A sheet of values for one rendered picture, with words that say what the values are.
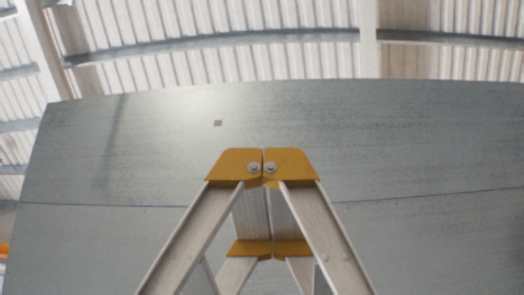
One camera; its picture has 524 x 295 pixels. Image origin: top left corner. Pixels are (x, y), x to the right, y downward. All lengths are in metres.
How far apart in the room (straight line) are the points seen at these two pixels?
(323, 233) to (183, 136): 1.19
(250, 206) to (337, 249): 0.29
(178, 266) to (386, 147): 1.17
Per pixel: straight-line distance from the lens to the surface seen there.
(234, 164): 1.13
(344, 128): 2.11
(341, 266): 1.03
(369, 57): 8.09
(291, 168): 1.12
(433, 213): 1.93
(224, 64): 9.17
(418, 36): 8.65
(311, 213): 1.09
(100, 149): 2.27
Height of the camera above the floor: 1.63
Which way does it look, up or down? 37 degrees up
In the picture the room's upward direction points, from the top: 3 degrees clockwise
